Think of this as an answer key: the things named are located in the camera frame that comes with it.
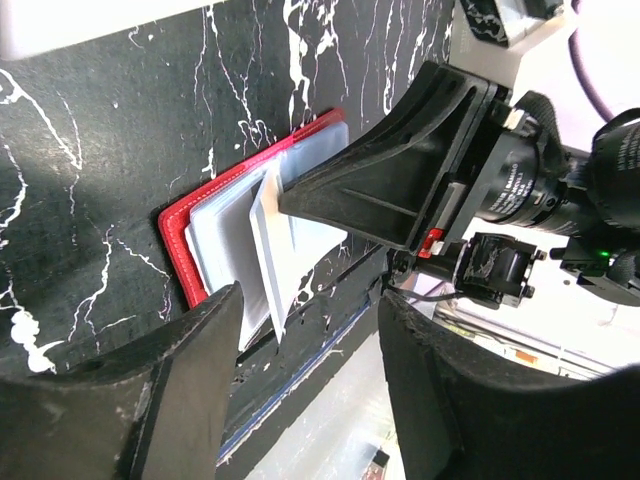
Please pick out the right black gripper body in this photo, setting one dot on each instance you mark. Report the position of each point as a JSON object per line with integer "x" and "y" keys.
{"x": 591, "y": 198}

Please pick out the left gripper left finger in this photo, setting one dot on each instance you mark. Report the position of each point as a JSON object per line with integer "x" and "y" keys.
{"x": 152, "y": 409}

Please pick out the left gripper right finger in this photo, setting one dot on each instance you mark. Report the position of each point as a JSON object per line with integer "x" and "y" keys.
{"x": 463, "y": 412}

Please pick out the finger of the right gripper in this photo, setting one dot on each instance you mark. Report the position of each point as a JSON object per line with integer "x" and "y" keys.
{"x": 386, "y": 186}

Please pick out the red leather card holder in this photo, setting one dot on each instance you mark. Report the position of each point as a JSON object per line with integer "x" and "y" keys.
{"x": 230, "y": 230}

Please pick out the grey plastic tray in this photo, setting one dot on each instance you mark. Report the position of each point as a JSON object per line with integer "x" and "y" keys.
{"x": 31, "y": 28}

